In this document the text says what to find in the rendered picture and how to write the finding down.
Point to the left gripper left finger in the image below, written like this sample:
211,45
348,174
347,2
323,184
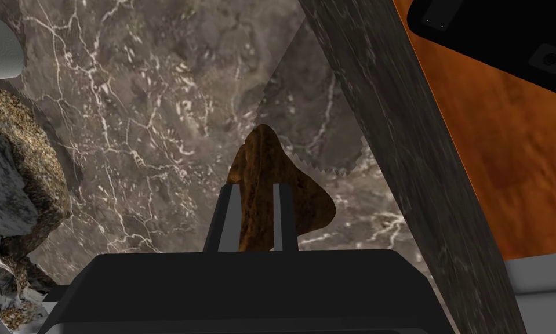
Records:
226,222

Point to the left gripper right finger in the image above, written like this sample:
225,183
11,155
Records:
284,220

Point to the brown bread piece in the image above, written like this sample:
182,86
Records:
264,185

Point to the brown crusty bread loaf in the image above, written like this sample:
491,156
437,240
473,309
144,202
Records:
22,185

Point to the black flat appliance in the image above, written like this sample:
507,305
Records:
500,32

